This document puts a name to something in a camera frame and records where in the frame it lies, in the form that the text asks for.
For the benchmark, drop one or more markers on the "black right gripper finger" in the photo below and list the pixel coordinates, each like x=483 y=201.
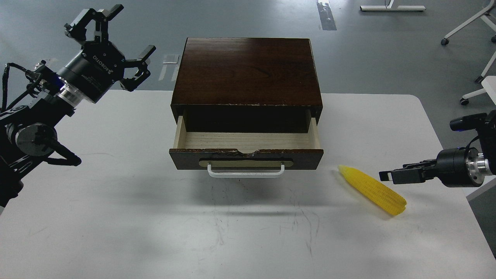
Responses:
x=425 y=164
x=406 y=176

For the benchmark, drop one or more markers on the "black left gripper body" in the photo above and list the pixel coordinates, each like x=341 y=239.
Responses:
x=94 y=69

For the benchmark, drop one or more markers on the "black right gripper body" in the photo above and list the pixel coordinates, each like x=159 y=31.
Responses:
x=462 y=167

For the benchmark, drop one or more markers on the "yellow corn cob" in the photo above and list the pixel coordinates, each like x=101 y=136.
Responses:
x=384 y=197

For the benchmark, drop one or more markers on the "wooden drawer with white handle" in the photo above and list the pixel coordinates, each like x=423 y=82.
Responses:
x=246 y=155

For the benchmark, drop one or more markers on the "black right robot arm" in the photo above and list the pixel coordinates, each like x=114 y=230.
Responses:
x=485 y=141

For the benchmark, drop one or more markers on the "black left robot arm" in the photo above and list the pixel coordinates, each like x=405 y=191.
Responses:
x=35 y=101

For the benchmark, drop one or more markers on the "dark wooden drawer cabinet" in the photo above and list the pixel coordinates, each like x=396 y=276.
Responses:
x=247 y=85

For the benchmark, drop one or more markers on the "white floor tape marks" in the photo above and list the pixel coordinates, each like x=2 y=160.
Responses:
x=170 y=67

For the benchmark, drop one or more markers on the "white stand base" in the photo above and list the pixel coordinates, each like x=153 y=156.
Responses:
x=392 y=5

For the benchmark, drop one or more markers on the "grey floor tape strip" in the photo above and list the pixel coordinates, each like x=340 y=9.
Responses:
x=325 y=15

